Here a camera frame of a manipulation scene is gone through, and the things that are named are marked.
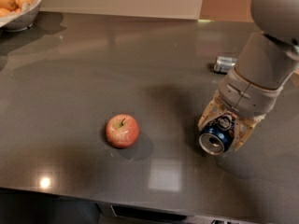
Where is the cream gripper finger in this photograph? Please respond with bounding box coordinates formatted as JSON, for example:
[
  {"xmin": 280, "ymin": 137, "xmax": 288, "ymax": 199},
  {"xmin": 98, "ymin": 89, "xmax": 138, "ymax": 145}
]
[
  {"xmin": 197, "ymin": 91, "xmax": 227, "ymax": 131},
  {"xmin": 233, "ymin": 115, "xmax": 265, "ymax": 151}
]

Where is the blue pepsi can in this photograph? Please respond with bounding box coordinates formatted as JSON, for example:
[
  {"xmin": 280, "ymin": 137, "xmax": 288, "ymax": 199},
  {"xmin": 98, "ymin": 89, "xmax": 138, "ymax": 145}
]
[{"xmin": 199, "ymin": 114, "xmax": 235, "ymax": 155}]

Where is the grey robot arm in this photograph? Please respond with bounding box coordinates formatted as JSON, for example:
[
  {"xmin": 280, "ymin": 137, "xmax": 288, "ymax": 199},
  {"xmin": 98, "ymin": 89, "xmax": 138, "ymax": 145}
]
[{"xmin": 198, "ymin": 0, "xmax": 299, "ymax": 155}]

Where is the silver slim can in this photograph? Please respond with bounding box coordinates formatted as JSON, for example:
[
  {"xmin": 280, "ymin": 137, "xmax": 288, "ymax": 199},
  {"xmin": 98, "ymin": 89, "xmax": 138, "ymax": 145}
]
[{"xmin": 213, "ymin": 56, "xmax": 237, "ymax": 74}]

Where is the red apple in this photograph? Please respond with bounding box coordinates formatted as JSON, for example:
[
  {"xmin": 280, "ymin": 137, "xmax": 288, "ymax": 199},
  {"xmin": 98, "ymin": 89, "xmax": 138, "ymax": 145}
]
[{"xmin": 105, "ymin": 114, "xmax": 139, "ymax": 148}]

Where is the grey fruit bowl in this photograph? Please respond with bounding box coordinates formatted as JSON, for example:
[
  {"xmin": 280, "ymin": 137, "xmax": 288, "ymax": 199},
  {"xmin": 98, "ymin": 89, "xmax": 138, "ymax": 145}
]
[{"xmin": 0, "ymin": 0, "xmax": 44, "ymax": 33}]

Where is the orange fruit middle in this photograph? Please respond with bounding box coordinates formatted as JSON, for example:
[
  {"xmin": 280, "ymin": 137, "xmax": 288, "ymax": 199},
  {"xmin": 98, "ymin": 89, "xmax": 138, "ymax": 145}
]
[{"xmin": 16, "ymin": 0, "xmax": 33, "ymax": 8}]

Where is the orange fruit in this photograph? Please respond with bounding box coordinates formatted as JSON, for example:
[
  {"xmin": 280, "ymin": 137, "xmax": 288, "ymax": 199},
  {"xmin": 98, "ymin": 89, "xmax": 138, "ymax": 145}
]
[
  {"xmin": 16, "ymin": 0, "xmax": 33, "ymax": 8},
  {"xmin": 0, "ymin": 8, "xmax": 10, "ymax": 17},
  {"xmin": 0, "ymin": 0, "xmax": 18, "ymax": 11}
]

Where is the orange fruit bottom left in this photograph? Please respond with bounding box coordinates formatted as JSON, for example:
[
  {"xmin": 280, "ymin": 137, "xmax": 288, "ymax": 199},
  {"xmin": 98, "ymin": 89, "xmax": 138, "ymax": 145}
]
[{"xmin": 0, "ymin": 8, "xmax": 10, "ymax": 17}]

